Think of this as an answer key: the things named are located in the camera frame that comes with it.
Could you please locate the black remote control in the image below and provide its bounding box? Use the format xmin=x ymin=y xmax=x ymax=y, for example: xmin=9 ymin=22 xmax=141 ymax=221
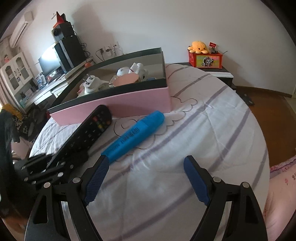
xmin=47 ymin=105 xmax=112 ymax=168

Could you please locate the blue highlighter pen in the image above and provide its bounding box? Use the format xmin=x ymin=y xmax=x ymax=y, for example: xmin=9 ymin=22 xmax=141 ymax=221
xmin=101 ymin=110 xmax=165 ymax=164

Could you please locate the white travel plug adapter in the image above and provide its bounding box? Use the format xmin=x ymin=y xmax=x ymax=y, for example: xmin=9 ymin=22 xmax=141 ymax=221
xmin=83 ymin=75 xmax=109 ymax=94

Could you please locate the rose gold lidded jar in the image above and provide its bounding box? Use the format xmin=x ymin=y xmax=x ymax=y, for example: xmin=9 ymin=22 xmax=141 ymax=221
xmin=112 ymin=73 xmax=139 ymax=87

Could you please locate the white earbuds case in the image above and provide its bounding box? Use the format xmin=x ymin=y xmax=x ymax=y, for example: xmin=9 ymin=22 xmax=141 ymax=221
xmin=116 ymin=67 xmax=130 ymax=76

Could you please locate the white cat figurine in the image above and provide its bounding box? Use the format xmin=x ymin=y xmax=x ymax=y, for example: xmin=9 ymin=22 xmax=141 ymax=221
xmin=128 ymin=63 xmax=149 ymax=81

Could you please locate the black office chair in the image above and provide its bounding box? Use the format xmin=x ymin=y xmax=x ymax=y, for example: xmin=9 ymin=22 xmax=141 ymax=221
xmin=1 ymin=104 xmax=48 ymax=142

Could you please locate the white desk with drawers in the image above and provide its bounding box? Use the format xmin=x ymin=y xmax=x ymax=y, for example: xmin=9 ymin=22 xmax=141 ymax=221
xmin=22 ymin=57 xmax=93 ymax=112

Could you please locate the white glass door cabinet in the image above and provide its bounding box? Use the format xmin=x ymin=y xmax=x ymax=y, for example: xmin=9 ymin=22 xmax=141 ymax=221
xmin=0 ymin=52 xmax=34 ymax=98

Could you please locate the computer monitor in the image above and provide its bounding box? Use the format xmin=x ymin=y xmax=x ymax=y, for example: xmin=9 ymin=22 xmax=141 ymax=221
xmin=38 ymin=44 xmax=61 ymax=77

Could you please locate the black floor scale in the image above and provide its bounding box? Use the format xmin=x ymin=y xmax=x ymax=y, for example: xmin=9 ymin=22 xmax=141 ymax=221
xmin=238 ymin=93 xmax=254 ymax=106

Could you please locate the pink green storage box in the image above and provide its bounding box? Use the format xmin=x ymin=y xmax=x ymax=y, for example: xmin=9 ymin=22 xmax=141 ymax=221
xmin=49 ymin=48 xmax=171 ymax=126

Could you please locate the black computer tower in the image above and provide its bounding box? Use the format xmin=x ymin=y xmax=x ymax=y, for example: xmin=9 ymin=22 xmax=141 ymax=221
xmin=54 ymin=35 xmax=86 ymax=72

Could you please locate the low black white cabinet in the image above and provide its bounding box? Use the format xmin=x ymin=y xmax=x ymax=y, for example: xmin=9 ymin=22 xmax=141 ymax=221
xmin=186 ymin=67 xmax=237 ymax=91

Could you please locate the white air conditioner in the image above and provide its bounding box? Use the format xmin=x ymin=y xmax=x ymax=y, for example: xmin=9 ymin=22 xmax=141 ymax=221
xmin=9 ymin=11 xmax=34 ymax=48

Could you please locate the black speaker box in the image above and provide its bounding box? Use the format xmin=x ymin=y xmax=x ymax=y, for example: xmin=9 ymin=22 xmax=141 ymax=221
xmin=52 ymin=22 xmax=74 ymax=42

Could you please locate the red paper bag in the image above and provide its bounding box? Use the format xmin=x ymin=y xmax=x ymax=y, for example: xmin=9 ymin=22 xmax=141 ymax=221
xmin=53 ymin=12 xmax=68 ymax=29

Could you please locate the red orange storage box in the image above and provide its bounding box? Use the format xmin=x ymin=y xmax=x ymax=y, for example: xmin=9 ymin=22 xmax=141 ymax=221
xmin=188 ymin=52 xmax=223 ymax=69

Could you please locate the orange octopus plush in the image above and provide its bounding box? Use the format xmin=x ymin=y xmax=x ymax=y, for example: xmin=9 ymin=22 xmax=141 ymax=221
xmin=188 ymin=41 xmax=208 ymax=54

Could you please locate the wall power outlet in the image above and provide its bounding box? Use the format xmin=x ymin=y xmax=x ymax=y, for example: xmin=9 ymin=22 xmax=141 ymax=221
xmin=97 ymin=42 xmax=120 ymax=55

